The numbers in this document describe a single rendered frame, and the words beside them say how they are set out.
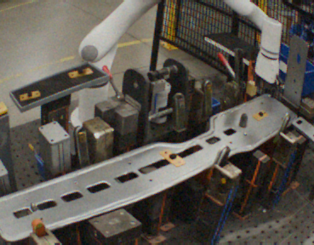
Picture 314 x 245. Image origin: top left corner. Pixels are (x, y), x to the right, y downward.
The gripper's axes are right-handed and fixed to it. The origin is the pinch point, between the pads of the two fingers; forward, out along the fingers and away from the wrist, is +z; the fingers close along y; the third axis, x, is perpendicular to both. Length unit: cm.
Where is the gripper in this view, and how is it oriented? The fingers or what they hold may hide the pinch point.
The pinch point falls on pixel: (265, 88)
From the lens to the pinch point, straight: 175.0
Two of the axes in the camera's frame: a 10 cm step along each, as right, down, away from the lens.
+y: 6.4, 4.7, -6.1
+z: -1.0, 8.4, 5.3
